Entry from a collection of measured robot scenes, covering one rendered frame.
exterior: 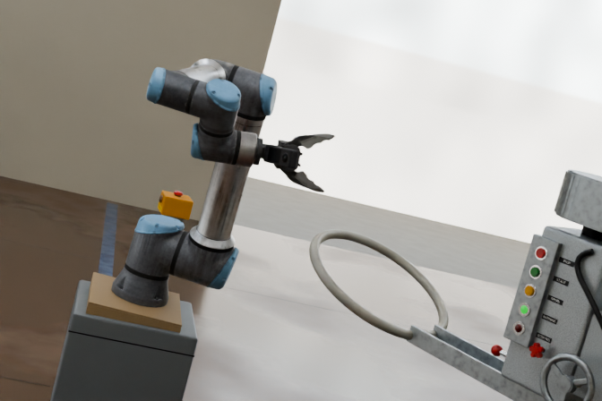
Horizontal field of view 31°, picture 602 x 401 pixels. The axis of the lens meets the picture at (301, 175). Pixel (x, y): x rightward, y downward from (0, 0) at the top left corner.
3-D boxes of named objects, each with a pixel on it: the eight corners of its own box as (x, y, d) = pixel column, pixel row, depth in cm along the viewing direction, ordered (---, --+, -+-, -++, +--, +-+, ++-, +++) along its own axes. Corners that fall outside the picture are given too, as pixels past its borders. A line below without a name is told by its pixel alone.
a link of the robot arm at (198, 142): (193, 134, 271) (186, 165, 277) (242, 142, 273) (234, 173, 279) (194, 113, 279) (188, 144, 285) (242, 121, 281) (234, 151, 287)
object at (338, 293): (473, 342, 333) (478, 335, 331) (368, 345, 298) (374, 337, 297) (383, 238, 362) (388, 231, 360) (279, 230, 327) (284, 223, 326)
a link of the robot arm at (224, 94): (193, 88, 265) (184, 128, 272) (237, 102, 265) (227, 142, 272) (204, 70, 273) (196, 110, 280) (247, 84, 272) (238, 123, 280)
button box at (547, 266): (533, 348, 278) (564, 243, 274) (527, 348, 276) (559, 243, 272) (508, 337, 283) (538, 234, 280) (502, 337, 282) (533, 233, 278)
